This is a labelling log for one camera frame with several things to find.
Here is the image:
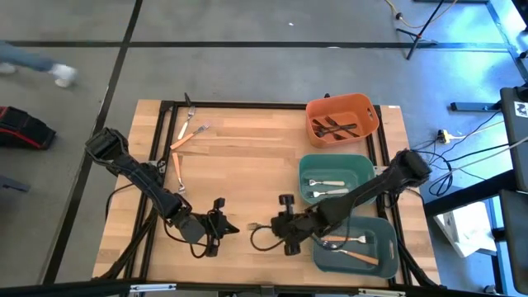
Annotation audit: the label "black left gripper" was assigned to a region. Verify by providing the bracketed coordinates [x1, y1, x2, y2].
[177, 196, 241, 258]

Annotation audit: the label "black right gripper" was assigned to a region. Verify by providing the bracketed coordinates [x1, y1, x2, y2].
[259, 193, 328, 257]

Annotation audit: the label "orange handled silver fork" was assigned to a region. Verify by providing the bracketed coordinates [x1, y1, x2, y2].
[171, 152, 187, 196]
[169, 121, 212, 151]
[323, 242, 380, 266]
[320, 234, 368, 245]

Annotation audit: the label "black fork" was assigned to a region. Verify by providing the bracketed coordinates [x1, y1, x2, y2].
[311, 119, 344, 141]
[323, 116, 361, 139]
[313, 123, 359, 138]

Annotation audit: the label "green plastic bin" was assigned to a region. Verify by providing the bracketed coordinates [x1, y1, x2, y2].
[298, 153, 377, 206]

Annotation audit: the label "blue-grey plastic bin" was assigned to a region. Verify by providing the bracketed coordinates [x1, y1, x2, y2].
[312, 214, 400, 280]

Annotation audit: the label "orange plastic bin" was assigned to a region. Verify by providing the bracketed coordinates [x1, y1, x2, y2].
[304, 92, 380, 149]

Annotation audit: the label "black crossbar silver brackets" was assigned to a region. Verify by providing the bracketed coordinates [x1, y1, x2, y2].
[0, 279, 528, 297]

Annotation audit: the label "white box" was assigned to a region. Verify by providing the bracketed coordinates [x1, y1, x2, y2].
[432, 200, 498, 259]

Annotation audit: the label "grey metal piece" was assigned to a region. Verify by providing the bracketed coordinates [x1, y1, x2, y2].
[0, 174, 31, 193]

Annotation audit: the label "black red bag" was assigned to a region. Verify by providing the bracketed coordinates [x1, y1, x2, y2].
[0, 106, 58, 151]

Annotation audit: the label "black flat stand base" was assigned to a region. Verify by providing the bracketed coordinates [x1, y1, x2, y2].
[449, 101, 502, 113]

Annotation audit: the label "black tripod stand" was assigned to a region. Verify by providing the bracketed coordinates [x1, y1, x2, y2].
[394, 0, 439, 61]

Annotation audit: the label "black desk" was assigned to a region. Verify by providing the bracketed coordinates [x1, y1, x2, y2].
[498, 189, 528, 295]
[499, 82, 528, 191]

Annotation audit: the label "person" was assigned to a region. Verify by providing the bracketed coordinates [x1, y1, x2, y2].
[0, 40, 79, 89]

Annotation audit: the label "black table frame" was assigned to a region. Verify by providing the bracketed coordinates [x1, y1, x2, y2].
[92, 92, 441, 290]

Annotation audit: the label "black frame strut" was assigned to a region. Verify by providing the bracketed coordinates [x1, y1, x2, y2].
[423, 169, 516, 217]

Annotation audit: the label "white cable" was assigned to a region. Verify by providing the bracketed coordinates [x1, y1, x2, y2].
[449, 120, 505, 139]

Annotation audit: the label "yellow cable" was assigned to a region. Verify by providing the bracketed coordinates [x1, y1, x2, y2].
[383, 0, 460, 30]

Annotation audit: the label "black frame bar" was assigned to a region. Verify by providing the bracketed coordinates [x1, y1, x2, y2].
[486, 0, 528, 82]

